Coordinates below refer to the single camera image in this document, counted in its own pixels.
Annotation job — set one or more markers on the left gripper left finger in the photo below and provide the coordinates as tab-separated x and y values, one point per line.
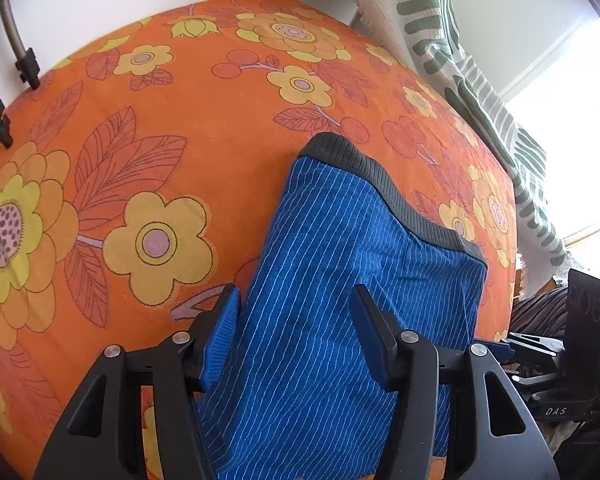
101	432

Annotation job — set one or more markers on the orange floral bed sheet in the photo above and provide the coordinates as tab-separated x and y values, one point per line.
147	166

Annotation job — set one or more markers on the green striped white pillow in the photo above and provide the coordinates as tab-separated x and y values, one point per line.
424	35

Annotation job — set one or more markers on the blue striped shorts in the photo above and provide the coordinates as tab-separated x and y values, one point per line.
296	399

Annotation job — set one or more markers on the grey metal tripod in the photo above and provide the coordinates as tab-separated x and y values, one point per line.
17	63

